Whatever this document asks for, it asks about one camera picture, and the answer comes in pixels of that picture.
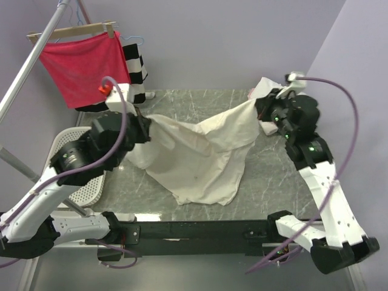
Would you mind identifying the folded white t shirt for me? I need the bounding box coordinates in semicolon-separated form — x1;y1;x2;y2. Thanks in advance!
248;77;283;136

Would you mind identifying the white plastic laundry basket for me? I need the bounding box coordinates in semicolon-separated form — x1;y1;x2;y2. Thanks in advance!
45;126;105;209

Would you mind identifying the black white striped cloth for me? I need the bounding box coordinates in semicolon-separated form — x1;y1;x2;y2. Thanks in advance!
69;37;147;112

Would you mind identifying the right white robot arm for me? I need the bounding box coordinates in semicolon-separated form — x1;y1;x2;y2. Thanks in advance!
255;89;380;274

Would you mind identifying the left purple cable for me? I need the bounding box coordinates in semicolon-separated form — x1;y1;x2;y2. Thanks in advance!
0;76;143;269

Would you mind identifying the cream white t shirt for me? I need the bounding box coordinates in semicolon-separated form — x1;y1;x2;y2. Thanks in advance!
126;101;259;206

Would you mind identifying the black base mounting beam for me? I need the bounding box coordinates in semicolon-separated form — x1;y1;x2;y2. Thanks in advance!
102;220;286;256

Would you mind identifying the blue wire hanger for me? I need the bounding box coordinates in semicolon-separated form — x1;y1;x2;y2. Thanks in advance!
119;35;144;47

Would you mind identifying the silver clothes rack pole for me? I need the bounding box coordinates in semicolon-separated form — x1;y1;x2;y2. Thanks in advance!
1;1;70;121

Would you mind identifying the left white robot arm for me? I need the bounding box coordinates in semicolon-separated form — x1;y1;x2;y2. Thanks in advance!
1;112;152;259

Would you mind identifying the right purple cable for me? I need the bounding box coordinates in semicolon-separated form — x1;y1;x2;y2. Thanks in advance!
244;75;360;275

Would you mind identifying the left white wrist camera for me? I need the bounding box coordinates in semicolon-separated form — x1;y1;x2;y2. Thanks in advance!
99;83;136;115

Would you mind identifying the purple cable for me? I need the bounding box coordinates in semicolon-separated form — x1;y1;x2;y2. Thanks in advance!
0;76;143;269
244;75;360;275

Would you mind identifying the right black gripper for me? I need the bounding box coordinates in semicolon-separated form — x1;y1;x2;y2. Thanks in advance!
253;88;295;139

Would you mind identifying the wooden clip hanger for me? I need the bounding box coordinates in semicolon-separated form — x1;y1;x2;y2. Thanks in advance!
26;19;118;42

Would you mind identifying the red hanging towel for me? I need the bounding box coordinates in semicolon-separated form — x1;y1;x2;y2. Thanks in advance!
39;32;131;109

